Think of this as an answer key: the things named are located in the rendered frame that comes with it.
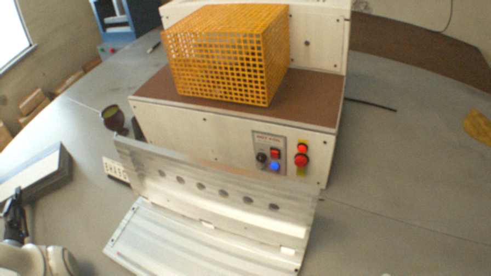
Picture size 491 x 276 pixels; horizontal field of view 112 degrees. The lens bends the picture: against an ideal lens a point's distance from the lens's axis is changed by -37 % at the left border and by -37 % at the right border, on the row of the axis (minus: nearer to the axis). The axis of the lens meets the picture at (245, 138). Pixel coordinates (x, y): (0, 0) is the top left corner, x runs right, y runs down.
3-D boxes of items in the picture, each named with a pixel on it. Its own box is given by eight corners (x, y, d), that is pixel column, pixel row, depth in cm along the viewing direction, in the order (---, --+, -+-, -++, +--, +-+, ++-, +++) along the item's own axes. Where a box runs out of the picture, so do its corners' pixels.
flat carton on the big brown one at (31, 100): (20, 111, 245) (15, 103, 234) (40, 93, 269) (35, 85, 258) (25, 117, 229) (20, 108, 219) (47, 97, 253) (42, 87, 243)
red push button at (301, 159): (292, 167, 57) (292, 157, 54) (294, 161, 58) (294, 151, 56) (307, 171, 56) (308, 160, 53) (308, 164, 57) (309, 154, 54)
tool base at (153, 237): (107, 255, 54) (99, 249, 51) (146, 195, 67) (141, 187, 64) (273, 335, 38) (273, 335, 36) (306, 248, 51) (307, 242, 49)
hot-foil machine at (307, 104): (149, 147, 80) (102, 41, 54) (206, 79, 106) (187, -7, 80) (398, 207, 54) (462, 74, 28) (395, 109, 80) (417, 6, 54)
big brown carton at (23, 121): (26, 136, 262) (14, 117, 237) (52, 111, 294) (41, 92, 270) (33, 144, 244) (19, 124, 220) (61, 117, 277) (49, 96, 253)
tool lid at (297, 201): (112, 138, 52) (118, 134, 54) (136, 198, 63) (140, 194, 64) (318, 194, 37) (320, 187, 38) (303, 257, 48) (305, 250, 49)
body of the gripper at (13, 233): (-2, 242, 40) (0, 217, 46) (16, 256, 46) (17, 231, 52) (11, 235, 42) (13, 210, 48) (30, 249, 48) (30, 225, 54)
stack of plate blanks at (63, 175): (5, 217, 62) (-10, 203, 56) (8, 193, 71) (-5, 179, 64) (72, 180, 73) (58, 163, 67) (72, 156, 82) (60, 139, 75)
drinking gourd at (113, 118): (118, 126, 91) (106, 103, 83) (135, 126, 89) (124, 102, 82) (108, 142, 85) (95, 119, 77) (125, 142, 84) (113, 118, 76)
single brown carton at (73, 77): (57, 109, 295) (47, 91, 273) (79, 88, 327) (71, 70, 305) (70, 111, 283) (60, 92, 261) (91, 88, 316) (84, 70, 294)
